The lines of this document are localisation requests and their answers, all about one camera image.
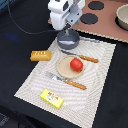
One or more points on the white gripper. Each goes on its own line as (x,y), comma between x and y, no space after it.
(65,13)

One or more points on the grey saucepan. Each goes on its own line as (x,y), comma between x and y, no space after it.
(68,35)

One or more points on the white toy fish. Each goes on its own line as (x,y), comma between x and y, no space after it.
(67,42)

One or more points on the orange bread loaf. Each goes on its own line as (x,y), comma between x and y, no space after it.
(40,55)

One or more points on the pink toy stove board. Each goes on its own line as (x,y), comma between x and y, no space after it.
(106,25)

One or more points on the red tomato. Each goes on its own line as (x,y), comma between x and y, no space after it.
(76,64)

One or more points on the round wooden plate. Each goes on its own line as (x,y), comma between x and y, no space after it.
(64,69)

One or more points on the beige bowl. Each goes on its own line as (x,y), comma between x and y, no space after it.
(122,15)

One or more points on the woven beige placemat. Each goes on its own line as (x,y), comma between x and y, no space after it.
(79,107)

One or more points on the yellow butter box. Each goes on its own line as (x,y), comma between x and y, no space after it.
(52,98)

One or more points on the wooden handled knife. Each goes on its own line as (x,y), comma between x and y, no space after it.
(81,56)

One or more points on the wooden handled fork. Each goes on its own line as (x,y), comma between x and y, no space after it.
(67,81)

